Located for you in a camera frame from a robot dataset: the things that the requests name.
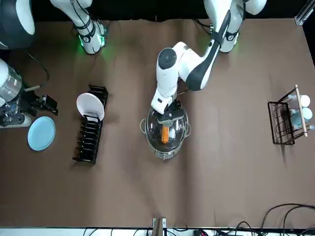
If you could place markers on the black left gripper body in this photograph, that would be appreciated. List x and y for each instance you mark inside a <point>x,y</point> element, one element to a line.
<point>173,113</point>

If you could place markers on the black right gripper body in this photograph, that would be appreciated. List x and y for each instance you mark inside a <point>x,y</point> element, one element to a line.
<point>30,104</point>

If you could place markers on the orange corn cob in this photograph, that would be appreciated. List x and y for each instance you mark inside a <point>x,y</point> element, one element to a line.
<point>165,135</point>

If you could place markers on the glass pot lid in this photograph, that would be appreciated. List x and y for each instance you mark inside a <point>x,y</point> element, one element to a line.
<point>152,132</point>

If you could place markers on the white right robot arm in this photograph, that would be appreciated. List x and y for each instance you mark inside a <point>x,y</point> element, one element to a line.
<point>91,37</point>

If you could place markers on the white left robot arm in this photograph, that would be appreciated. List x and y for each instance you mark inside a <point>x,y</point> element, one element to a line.
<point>167,81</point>

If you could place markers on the light blue plate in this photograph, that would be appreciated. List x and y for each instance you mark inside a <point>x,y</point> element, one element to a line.
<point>40,134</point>

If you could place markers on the pale white plate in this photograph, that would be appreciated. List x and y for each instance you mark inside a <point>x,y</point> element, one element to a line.
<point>88,104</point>

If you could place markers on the stainless steel pot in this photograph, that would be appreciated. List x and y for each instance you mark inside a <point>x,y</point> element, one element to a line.
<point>167,153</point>

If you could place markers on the black dish rack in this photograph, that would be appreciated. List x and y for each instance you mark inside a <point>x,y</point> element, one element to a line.
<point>86,147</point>

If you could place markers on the white cup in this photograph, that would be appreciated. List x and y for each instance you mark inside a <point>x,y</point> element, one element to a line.
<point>305,100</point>

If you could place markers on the light blue cup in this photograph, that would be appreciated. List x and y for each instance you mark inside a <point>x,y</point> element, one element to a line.
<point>307,113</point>

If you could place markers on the aluminium post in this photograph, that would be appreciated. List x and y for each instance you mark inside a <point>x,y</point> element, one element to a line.
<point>158,227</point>

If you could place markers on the aluminium frame profile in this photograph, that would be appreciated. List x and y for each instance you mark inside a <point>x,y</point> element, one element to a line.
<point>305,12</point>

